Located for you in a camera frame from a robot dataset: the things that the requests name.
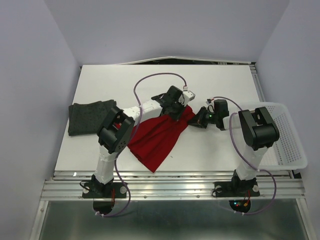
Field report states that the dark grey dotted skirt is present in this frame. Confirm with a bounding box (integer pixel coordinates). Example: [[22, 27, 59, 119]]
[[67, 99, 117, 137]]

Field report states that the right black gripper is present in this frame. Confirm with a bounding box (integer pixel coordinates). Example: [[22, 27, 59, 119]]
[[186, 106, 218, 128]]

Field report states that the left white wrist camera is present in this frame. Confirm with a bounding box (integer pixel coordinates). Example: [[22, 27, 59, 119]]
[[182, 90, 196, 105]]

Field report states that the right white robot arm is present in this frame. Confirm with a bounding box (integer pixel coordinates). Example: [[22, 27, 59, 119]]
[[187, 97, 280, 198]]

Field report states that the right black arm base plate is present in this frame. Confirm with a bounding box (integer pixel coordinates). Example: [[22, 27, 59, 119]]
[[211, 181, 261, 199]]

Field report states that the red skirt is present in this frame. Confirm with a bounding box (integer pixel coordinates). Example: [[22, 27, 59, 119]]
[[128, 106, 196, 173]]

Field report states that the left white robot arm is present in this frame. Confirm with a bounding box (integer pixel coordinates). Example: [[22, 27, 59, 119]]
[[82, 85, 196, 199]]

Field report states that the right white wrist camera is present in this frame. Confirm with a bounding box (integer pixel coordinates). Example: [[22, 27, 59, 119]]
[[206, 98, 215, 107]]

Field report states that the white plastic basket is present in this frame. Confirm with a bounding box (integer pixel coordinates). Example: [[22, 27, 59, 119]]
[[248, 102, 308, 171]]

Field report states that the aluminium rail frame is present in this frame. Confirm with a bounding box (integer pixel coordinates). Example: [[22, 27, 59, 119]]
[[30, 62, 317, 240]]

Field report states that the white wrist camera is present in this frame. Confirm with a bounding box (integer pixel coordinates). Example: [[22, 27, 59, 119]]
[[206, 98, 215, 107], [182, 90, 196, 105]]

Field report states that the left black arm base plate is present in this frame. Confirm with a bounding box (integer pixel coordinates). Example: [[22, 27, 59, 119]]
[[79, 181, 127, 199]]

